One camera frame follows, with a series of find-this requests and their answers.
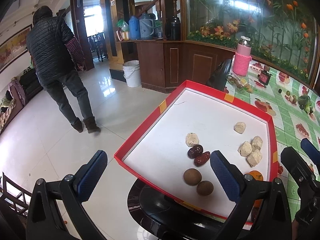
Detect brown longan fruit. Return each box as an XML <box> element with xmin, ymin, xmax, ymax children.
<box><xmin>183</xmin><ymin>168</ymin><xmax>202</xmax><ymax>186</ymax></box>

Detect blue thermos jug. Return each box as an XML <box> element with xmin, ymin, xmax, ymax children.
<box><xmin>129</xmin><ymin>16</ymin><xmax>140</xmax><ymax>40</ymax></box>

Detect framed wall painting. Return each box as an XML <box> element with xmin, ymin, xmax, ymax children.
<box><xmin>0</xmin><ymin>24</ymin><xmax>32</xmax><ymax>72</ymax></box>

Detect wooden cabinet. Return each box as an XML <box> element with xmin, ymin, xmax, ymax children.
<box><xmin>118</xmin><ymin>40</ymin><xmax>234</xmax><ymax>93</ymax></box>

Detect dark jujube date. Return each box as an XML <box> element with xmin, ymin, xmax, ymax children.
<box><xmin>187</xmin><ymin>144</ymin><xmax>203</xmax><ymax>159</ymax></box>

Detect pink knit-sleeved bottle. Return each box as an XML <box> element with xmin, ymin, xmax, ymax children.
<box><xmin>232</xmin><ymin>36</ymin><xmax>252</xmax><ymax>76</ymax></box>

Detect black jar with cork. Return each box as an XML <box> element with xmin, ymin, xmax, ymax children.
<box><xmin>258</xmin><ymin>65</ymin><xmax>272</xmax><ymax>86</ymax></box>

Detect snack packets pile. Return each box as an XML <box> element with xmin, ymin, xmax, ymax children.
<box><xmin>227</xmin><ymin>73</ymin><xmax>253</xmax><ymax>93</ymax></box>

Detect red jujube date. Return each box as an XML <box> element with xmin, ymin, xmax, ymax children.
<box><xmin>194</xmin><ymin>151</ymin><xmax>210</xmax><ymax>167</ymax></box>

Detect small beige cake piece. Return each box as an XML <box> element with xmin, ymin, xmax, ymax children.
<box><xmin>185</xmin><ymin>133</ymin><xmax>200</xmax><ymax>147</ymax></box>

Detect orange tangerine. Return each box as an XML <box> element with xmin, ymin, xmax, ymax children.
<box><xmin>244</xmin><ymin>170</ymin><xmax>264</xmax><ymax>181</ymax></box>

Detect green bok choy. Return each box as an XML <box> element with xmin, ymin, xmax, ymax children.
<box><xmin>298</xmin><ymin>94</ymin><xmax>313</xmax><ymax>115</ymax></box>

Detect white plastic bucket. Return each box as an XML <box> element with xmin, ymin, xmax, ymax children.
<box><xmin>123</xmin><ymin>60</ymin><xmax>141</xmax><ymax>88</ymax></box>

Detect beige cake block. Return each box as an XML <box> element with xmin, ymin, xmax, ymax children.
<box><xmin>234</xmin><ymin>121</ymin><xmax>246</xmax><ymax>134</ymax></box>
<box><xmin>251</xmin><ymin>136</ymin><xmax>263</xmax><ymax>151</ymax></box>
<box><xmin>238</xmin><ymin>141</ymin><xmax>253</xmax><ymax>157</ymax></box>
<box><xmin>246</xmin><ymin>150</ymin><xmax>263</xmax><ymax>167</ymax></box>

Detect person in dark jacket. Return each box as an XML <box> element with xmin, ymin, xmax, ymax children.
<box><xmin>27</xmin><ymin>5</ymin><xmax>101</xmax><ymax>133</ymax></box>

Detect red white tray box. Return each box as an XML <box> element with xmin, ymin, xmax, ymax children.
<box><xmin>114</xmin><ymin>81</ymin><xmax>278</xmax><ymax>219</ymax></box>

